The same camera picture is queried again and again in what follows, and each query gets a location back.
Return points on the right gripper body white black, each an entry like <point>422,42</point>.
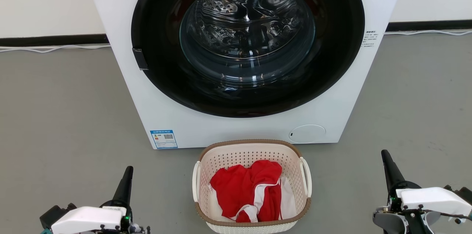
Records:
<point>435,199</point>

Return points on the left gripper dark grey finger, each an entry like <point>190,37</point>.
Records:
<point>124,188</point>

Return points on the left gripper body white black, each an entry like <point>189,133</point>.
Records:
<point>86,219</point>

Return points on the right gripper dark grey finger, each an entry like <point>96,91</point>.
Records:
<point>391,173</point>

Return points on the cream perforated laundry basket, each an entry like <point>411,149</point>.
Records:
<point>247,151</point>

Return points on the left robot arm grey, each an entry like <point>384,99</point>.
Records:
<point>142,230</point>

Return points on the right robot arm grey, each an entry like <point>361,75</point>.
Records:
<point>385,223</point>

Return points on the blue energy label sticker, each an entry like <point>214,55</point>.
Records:
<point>163,139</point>

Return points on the round white filter cover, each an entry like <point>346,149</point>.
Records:
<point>307,134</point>

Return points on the white garment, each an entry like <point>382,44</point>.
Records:
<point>287,200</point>

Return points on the white front-load washing machine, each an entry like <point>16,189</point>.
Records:
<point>221,130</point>

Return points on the red garment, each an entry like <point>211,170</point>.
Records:
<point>238,186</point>

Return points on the black washer door latch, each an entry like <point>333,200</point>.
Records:
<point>140,59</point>

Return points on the small printed text sticker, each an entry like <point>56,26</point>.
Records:
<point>370,39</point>

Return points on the round black glass washer door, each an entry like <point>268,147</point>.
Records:
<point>341,42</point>

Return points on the black baseboard strip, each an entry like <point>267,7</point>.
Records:
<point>55,40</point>
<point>431,25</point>

